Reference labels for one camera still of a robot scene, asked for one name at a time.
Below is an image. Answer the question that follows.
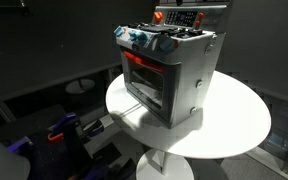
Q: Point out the grey toy stove body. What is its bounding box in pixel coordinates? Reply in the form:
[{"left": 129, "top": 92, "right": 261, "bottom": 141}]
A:
[{"left": 113, "top": 3, "right": 231, "bottom": 130}]

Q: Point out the blue stove knob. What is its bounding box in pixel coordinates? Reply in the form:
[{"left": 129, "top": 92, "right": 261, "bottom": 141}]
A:
[
  {"left": 128, "top": 29, "right": 149, "bottom": 46},
  {"left": 158, "top": 35, "right": 176, "bottom": 53},
  {"left": 113, "top": 25, "right": 125, "bottom": 38}
]

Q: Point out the orange panel knob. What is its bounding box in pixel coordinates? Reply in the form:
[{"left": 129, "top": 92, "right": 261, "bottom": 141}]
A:
[{"left": 153, "top": 11, "right": 164, "bottom": 24}]

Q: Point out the black keypad panel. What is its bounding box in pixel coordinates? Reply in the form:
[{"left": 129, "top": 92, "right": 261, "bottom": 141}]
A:
[{"left": 165, "top": 10, "right": 199, "bottom": 27}]

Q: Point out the clear oven door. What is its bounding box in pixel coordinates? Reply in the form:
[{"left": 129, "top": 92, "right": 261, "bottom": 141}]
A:
[{"left": 121, "top": 49, "right": 182, "bottom": 125}]

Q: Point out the black purple clamp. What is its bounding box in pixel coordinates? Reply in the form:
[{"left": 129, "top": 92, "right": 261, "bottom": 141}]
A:
[{"left": 82, "top": 119, "right": 105, "bottom": 138}]

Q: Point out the black ribbed griddle plate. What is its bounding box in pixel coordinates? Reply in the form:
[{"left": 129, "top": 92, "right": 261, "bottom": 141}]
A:
[{"left": 147, "top": 23, "right": 175, "bottom": 34}]

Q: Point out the grey round stool base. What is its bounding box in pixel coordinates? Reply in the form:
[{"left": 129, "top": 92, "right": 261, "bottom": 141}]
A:
[{"left": 65, "top": 78, "right": 96, "bottom": 95}]

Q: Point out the black burner grate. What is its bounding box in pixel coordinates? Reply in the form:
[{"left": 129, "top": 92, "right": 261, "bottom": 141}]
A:
[
  {"left": 127, "top": 21, "right": 152, "bottom": 30},
  {"left": 173, "top": 27, "right": 205, "bottom": 38}
]

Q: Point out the orange clamp lever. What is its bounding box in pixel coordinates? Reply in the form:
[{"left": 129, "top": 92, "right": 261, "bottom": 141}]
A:
[{"left": 47, "top": 131, "right": 65, "bottom": 143}]

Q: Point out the black mounting plate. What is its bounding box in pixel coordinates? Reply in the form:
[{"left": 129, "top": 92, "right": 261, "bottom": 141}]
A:
[{"left": 28, "top": 128, "right": 95, "bottom": 180}]

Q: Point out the dark glass cabinet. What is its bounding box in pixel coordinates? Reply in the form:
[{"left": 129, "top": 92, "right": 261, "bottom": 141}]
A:
[{"left": 258, "top": 94, "right": 288, "bottom": 175}]

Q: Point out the grey rounded cover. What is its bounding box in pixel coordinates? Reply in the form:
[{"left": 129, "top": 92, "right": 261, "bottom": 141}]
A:
[{"left": 0, "top": 128, "right": 31, "bottom": 180}]

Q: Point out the red oven door handle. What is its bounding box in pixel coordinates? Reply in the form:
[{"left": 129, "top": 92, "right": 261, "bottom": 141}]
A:
[{"left": 123, "top": 50, "right": 167, "bottom": 74}]

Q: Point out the white table pedestal base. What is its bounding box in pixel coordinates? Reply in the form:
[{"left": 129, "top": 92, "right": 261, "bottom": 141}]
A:
[{"left": 136, "top": 148, "right": 195, "bottom": 180}]

